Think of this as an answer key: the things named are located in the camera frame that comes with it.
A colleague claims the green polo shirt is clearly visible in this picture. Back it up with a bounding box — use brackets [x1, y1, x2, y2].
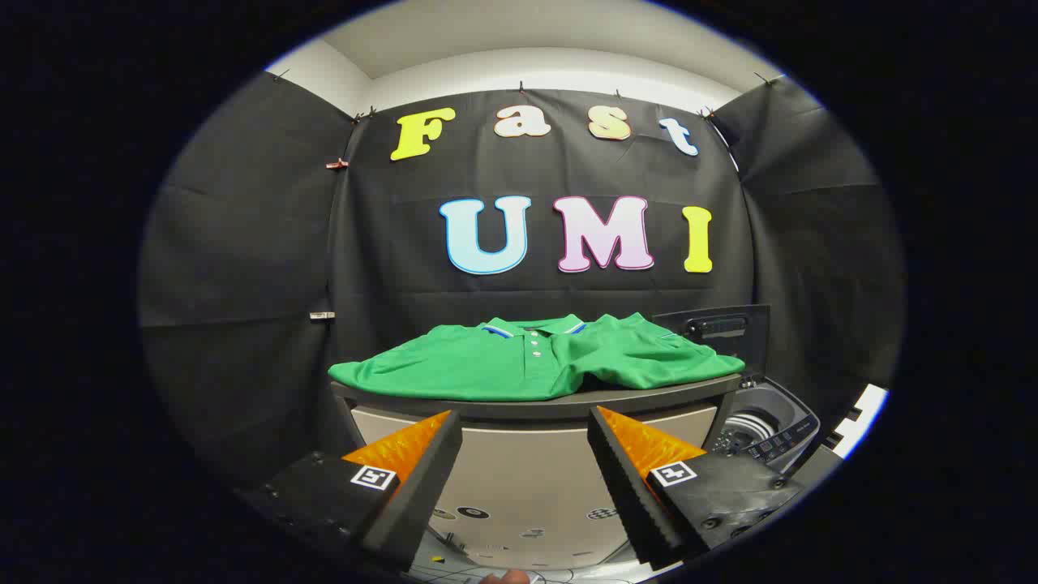
[328, 312, 746, 403]

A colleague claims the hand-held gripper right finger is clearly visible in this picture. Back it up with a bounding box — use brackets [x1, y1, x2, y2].
[588, 406, 812, 573]

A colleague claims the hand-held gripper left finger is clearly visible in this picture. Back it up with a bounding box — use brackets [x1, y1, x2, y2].
[235, 410, 463, 573]

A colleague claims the grey washing machine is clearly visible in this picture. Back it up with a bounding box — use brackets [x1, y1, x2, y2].
[706, 375, 821, 475]

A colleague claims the black backdrop cloth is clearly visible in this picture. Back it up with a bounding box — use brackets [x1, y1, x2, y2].
[138, 71, 905, 487]

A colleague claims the row of dark cloth clips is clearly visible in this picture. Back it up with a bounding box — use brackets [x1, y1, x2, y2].
[272, 69, 779, 122]

